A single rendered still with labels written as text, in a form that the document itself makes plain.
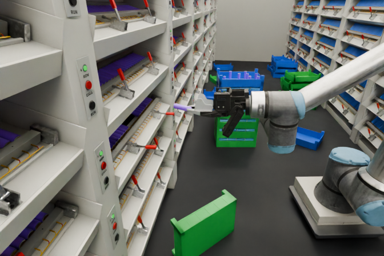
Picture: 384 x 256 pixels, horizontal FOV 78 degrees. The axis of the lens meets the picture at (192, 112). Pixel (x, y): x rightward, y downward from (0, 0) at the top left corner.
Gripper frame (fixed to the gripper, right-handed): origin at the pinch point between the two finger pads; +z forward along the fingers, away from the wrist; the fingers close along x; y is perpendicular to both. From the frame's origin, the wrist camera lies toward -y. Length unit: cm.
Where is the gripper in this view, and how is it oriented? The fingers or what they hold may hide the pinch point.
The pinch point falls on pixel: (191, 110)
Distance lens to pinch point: 84.7
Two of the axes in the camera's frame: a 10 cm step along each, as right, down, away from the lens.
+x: -1.8, 4.1, -9.0
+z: -9.8, 0.0, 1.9
